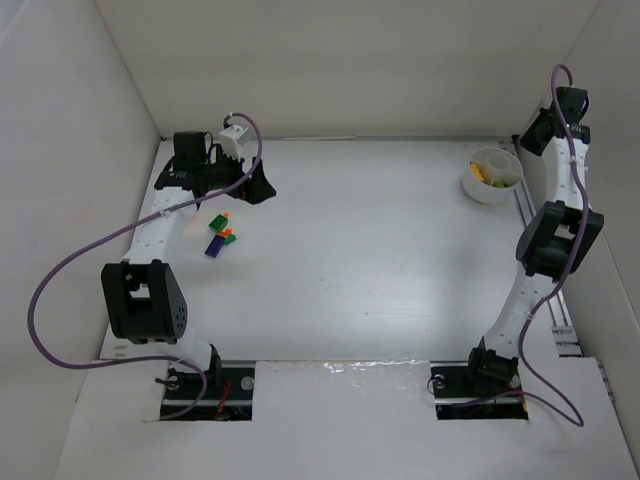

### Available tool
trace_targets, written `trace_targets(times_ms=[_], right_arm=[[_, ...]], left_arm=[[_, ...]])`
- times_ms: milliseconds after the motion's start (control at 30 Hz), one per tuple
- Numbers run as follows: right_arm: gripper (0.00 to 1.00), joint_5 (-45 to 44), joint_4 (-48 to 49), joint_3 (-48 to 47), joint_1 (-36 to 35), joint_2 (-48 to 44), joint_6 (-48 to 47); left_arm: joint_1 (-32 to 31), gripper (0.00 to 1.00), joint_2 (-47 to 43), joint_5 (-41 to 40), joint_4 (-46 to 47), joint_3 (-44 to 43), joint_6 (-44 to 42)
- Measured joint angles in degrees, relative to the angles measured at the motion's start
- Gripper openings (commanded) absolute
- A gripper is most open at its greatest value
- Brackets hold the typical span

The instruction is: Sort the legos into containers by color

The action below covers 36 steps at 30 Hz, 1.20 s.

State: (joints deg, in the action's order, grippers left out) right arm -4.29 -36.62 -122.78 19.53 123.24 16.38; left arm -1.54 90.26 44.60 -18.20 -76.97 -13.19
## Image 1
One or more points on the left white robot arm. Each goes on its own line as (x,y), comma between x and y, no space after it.
(144,302)

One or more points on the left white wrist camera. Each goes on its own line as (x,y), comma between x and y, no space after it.
(232,139)

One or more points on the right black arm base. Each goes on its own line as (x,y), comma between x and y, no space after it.
(458,398)

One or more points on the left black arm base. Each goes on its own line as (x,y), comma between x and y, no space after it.
(227,399)

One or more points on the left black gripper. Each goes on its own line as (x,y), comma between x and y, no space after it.
(248,181)

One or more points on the purple lego brick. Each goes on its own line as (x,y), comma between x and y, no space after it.
(215,246)

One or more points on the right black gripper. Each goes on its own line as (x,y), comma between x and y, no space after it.
(536,136)

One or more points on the yellow lego plate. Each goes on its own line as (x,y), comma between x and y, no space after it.
(478,172)

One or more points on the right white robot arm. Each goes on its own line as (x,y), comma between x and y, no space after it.
(493,360)

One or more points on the white divided round container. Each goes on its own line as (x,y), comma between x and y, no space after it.
(498,165)

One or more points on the green slope lego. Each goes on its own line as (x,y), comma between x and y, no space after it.
(231,240)

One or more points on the dark green lego brick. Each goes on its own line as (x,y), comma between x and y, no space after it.
(218,224)

